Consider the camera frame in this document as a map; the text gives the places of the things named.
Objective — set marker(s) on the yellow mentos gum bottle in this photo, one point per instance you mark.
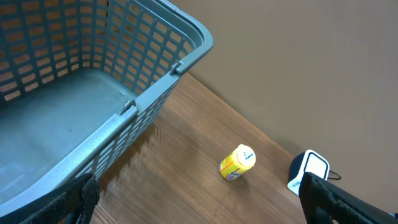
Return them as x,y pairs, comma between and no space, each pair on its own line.
237,163

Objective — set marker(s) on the white barcode scanner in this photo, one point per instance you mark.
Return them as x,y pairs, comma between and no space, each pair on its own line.
308,161

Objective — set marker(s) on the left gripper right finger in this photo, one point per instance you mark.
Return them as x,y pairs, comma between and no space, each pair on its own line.
323,202

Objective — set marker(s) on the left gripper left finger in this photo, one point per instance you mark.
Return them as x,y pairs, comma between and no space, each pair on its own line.
73,202

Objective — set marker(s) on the grey plastic mesh basket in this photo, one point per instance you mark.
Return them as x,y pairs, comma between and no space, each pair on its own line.
81,80

